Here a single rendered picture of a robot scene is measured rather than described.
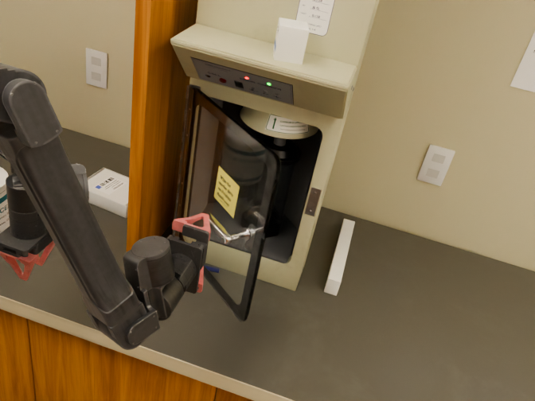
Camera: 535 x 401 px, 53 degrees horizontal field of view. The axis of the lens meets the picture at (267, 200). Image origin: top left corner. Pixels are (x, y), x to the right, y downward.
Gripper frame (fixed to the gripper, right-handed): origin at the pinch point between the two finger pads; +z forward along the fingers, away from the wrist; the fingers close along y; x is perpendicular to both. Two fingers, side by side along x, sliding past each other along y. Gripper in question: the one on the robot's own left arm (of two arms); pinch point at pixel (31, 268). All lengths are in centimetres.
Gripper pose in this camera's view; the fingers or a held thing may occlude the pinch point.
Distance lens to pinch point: 109.1
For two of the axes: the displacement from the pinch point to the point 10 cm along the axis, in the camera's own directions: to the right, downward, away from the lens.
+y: 2.8, -4.9, 8.3
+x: -9.4, -3.0, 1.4
